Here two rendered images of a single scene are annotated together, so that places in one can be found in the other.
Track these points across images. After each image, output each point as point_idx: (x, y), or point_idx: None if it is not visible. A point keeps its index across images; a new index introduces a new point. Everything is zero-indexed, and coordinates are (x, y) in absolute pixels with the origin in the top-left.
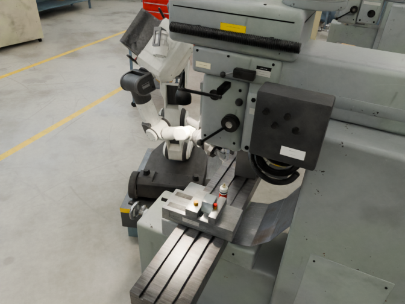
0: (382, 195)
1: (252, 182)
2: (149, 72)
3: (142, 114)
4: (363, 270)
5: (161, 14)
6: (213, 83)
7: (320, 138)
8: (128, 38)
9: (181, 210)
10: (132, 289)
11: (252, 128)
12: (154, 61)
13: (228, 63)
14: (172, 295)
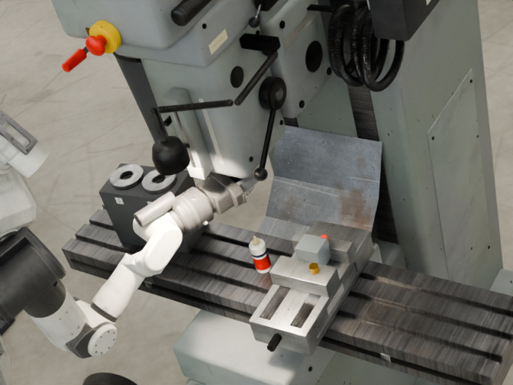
0: None
1: (217, 227)
2: (15, 231)
3: (71, 319)
4: (455, 87)
5: None
6: (228, 61)
7: None
8: None
9: (317, 305)
10: (488, 373)
11: (401, 5)
12: (11, 200)
13: (240, 3)
14: (491, 317)
